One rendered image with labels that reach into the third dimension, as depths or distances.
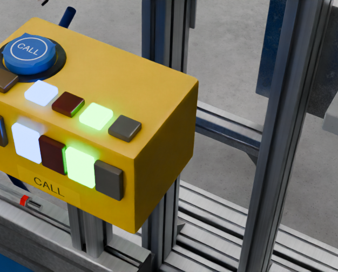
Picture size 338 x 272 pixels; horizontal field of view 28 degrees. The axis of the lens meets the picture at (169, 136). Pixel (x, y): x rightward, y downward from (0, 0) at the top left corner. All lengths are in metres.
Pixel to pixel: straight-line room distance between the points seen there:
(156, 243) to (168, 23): 0.59
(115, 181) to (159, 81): 0.09
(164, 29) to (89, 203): 0.59
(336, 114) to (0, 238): 0.41
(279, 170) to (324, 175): 0.78
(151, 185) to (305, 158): 1.47
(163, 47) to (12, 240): 0.49
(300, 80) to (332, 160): 0.98
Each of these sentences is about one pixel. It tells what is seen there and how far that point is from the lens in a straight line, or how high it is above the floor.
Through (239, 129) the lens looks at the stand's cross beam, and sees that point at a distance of 1.18.
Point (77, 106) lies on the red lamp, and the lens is 0.49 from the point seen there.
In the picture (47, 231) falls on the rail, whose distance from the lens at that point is 0.69.
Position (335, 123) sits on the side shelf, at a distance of 0.83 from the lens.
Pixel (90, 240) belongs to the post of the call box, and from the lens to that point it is 0.65.
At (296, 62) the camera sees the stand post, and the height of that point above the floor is 0.79.
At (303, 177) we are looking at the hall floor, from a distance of 1.91.
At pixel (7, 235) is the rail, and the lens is 0.73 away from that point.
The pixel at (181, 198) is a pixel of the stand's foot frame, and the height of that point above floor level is 0.08.
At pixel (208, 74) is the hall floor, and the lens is 2.18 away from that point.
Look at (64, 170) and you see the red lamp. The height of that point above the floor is 1.03.
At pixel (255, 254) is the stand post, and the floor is 0.30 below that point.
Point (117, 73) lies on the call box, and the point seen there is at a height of 1.07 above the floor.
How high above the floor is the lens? 1.41
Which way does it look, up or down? 46 degrees down
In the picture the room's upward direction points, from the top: 2 degrees clockwise
